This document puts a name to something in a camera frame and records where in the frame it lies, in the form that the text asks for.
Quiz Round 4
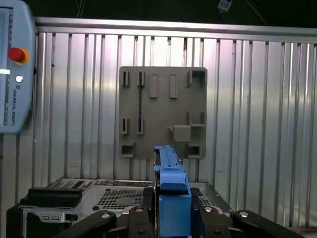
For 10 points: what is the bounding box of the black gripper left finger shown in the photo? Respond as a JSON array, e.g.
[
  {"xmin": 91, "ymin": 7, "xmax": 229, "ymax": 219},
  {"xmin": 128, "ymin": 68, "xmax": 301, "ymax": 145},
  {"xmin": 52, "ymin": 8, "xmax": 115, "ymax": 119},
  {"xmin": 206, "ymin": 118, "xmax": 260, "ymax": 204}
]
[{"xmin": 53, "ymin": 187, "xmax": 157, "ymax": 238}]

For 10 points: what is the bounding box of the pale blue teach pendant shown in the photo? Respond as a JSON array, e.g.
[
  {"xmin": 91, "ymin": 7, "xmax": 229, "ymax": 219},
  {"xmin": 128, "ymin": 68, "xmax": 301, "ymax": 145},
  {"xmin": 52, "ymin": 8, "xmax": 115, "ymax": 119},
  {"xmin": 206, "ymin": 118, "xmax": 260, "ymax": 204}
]
[{"xmin": 0, "ymin": 0, "xmax": 38, "ymax": 135}]

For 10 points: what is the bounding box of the grey parts rack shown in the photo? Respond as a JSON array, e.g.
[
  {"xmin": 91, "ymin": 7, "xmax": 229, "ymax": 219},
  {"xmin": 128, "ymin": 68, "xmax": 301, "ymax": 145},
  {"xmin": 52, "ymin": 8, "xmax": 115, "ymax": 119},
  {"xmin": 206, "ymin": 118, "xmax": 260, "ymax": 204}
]
[{"xmin": 118, "ymin": 65, "xmax": 208, "ymax": 159}]

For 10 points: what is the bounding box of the small blue white device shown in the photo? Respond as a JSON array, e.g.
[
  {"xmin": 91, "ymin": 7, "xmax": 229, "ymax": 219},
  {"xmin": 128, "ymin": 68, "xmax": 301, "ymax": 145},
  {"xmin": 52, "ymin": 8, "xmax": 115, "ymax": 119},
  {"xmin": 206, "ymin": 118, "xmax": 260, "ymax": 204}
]
[{"xmin": 217, "ymin": 0, "xmax": 233, "ymax": 13}]

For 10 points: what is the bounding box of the hard disk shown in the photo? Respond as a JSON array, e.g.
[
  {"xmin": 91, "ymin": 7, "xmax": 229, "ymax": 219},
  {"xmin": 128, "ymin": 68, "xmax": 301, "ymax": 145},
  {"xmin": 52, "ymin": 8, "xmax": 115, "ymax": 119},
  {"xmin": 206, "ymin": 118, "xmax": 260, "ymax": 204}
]
[{"xmin": 153, "ymin": 145, "xmax": 193, "ymax": 238}]

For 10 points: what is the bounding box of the black PC case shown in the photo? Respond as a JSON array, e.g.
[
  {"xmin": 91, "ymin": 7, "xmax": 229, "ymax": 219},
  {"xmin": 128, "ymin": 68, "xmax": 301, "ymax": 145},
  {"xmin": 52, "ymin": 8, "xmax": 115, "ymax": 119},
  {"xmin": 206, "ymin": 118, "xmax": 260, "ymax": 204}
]
[{"xmin": 6, "ymin": 178, "xmax": 236, "ymax": 238}]

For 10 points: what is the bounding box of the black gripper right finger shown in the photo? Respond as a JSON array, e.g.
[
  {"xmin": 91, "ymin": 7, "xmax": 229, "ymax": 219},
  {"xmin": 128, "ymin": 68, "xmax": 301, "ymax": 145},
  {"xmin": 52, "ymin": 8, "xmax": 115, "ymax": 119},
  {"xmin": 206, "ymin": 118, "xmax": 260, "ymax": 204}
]
[{"xmin": 190, "ymin": 187, "xmax": 306, "ymax": 238}]

